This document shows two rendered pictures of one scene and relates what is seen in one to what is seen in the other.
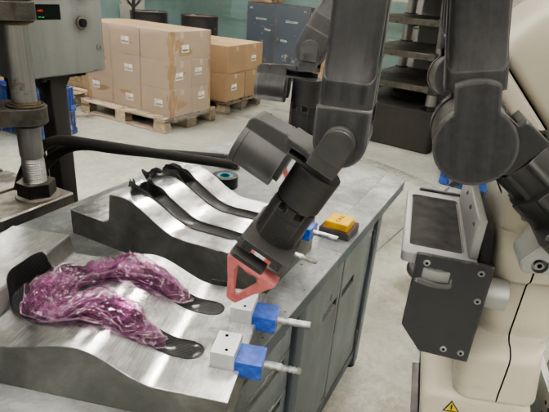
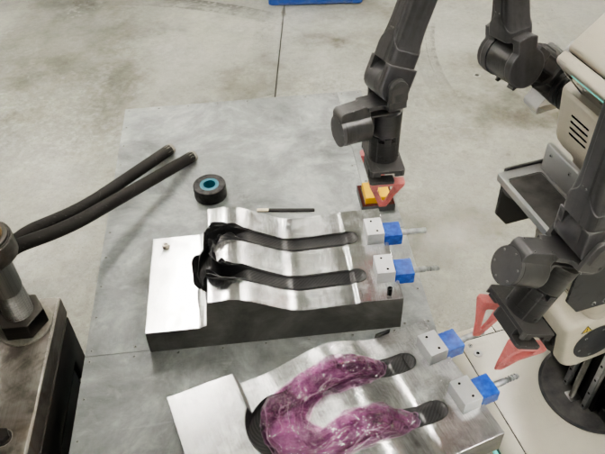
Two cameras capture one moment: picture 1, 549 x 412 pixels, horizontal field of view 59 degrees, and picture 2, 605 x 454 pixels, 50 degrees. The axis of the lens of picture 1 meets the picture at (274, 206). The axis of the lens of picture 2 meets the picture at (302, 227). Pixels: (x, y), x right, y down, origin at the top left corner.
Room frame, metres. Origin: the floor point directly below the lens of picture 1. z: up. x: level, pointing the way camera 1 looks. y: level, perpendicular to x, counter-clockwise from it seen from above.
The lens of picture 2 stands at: (0.17, 0.60, 1.86)
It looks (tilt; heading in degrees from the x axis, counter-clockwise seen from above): 44 degrees down; 329
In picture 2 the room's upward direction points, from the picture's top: 2 degrees counter-clockwise
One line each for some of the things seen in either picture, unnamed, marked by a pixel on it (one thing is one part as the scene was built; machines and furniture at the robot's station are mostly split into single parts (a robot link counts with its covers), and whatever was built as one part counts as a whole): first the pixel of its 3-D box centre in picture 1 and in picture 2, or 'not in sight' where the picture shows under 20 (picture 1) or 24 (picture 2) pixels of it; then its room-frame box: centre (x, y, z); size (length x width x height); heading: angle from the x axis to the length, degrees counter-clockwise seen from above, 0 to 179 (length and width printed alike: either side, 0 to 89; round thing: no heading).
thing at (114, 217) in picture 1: (193, 215); (270, 268); (1.00, 0.19, 0.87); 0.50 x 0.26 x 0.14; 64
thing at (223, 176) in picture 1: (225, 180); (210, 189); (1.35, 0.16, 0.82); 0.08 x 0.08 x 0.04
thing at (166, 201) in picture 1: (195, 199); (276, 255); (0.98, 0.18, 0.92); 0.35 x 0.16 x 0.09; 64
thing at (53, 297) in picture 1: (104, 288); (336, 405); (0.65, 0.26, 0.90); 0.26 x 0.18 x 0.08; 81
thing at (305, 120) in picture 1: (302, 122); (383, 147); (0.94, -0.04, 1.12); 0.10 x 0.07 x 0.07; 154
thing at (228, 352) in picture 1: (256, 363); (486, 388); (0.55, 0.01, 0.86); 0.13 x 0.05 x 0.05; 81
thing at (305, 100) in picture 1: (303, 90); (383, 120); (0.94, -0.04, 1.18); 0.07 x 0.06 x 0.07; 81
